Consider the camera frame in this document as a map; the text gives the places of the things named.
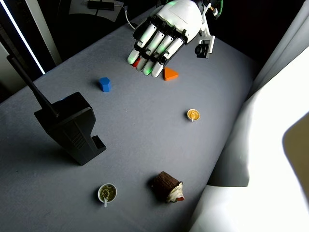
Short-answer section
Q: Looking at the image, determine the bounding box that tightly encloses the toy chocolate cake roll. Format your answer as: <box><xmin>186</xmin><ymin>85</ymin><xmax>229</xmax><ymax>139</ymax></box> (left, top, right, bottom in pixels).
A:
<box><xmin>150</xmin><ymin>171</ymin><xmax>186</xmax><ymax>203</ymax></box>

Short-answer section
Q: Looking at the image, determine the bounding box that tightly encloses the toy coffee cup with spoon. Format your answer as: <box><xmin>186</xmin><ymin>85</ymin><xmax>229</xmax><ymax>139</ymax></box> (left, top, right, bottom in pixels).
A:
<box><xmin>187</xmin><ymin>108</ymin><xmax>201</xmax><ymax>123</ymax></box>

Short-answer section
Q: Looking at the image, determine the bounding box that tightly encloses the grey table cloth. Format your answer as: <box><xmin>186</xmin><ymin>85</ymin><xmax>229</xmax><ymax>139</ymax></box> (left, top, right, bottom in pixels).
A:
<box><xmin>0</xmin><ymin>4</ymin><xmax>261</xmax><ymax>232</ymax></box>

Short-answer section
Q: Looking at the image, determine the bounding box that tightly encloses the beige rounded panel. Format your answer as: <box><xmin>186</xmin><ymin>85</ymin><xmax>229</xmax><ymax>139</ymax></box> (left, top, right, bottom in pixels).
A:
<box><xmin>282</xmin><ymin>113</ymin><xmax>309</xmax><ymax>195</ymax></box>

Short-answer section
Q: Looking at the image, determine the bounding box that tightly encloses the bright white light strip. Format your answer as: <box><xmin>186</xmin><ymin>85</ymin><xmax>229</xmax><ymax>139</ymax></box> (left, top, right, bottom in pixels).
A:
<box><xmin>0</xmin><ymin>0</ymin><xmax>46</xmax><ymax>75</ymax></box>

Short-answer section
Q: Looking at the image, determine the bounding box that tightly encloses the white curtain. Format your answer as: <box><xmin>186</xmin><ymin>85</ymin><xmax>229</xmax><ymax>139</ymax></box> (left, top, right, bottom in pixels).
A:
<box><xmin>189</xmin><ymin>0</ymin><xmax>309</xmax><ymax>232</ymax></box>

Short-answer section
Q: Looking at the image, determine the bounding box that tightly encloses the black walkie-talkie toy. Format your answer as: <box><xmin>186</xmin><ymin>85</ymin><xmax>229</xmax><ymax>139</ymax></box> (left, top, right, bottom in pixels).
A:
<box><xmin>6</xmin><ymin>55</ymin><xmax>107</xmax><ymax>166</ymax></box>

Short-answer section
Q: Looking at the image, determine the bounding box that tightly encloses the orange triangular block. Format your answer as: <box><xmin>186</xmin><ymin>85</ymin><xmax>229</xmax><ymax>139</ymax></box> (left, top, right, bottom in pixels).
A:
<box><xmin>163</xmin><ymin>67</ymin><xmax>179</xmax><ymax>82</ymax></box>

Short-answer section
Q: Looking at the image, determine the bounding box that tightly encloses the blue hexagonal block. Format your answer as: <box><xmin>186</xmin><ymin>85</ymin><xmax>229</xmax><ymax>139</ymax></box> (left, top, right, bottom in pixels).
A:
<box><xmin>98</xmin><ymin>77</ymin><xmax>112</xmax><ymax>93</ymax></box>

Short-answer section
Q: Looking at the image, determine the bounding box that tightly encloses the white cable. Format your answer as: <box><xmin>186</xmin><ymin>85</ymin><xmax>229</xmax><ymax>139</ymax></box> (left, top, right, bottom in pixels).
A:
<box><xmin>124</xmin><ymin>6</ymin><xmax>139</xmax><ymax>31</ymax></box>

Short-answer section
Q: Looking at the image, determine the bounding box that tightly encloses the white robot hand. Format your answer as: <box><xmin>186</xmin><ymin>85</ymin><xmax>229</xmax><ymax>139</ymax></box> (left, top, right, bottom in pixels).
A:
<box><xmin>127</xmin><ymin>0</ymin><xmax>204</xmax><ymax>78</ymax></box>

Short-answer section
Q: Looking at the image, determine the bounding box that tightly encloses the toy green soup bowl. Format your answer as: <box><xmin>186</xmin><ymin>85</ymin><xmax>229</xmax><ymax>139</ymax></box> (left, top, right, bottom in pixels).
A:
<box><xmin>97</xmin><ymin>183</ymin><xmax>118</xmax><ymax>208</ymax></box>

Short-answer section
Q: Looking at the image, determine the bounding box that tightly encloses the white upright panel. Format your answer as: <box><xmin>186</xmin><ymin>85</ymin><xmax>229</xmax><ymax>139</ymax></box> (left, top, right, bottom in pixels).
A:
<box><xmin>24</xmin><ymin>0</ymin><xmax>62</xmax><ymax>66</ymax></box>

